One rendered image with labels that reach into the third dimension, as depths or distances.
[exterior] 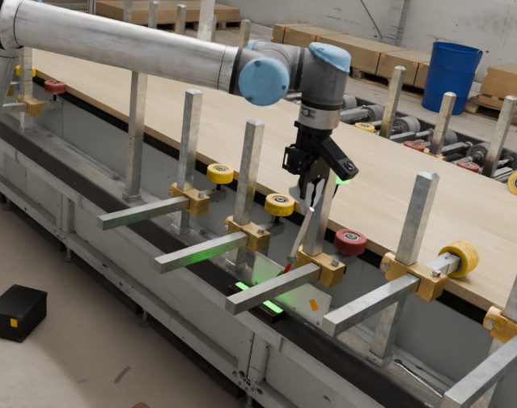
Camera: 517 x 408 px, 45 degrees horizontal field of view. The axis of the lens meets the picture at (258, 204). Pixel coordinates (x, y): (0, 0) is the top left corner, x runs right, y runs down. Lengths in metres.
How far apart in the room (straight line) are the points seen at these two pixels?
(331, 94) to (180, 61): 0.33
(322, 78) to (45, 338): 1.72
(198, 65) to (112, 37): 0.17
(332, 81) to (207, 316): 1.27
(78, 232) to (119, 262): 0.34
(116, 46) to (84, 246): 1.81
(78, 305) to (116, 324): 0.21
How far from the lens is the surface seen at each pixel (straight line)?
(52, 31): 1.25
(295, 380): 2.12
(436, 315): 1.65
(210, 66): 1.18
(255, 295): 1.36
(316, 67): 1.30
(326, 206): 1.49
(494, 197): 2.14
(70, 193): 2.49
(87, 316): 2.76
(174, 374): 2.47
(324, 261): 1.52
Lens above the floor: 1.59
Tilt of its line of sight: 24 degrees down
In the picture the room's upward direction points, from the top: 9 degrees clockwise
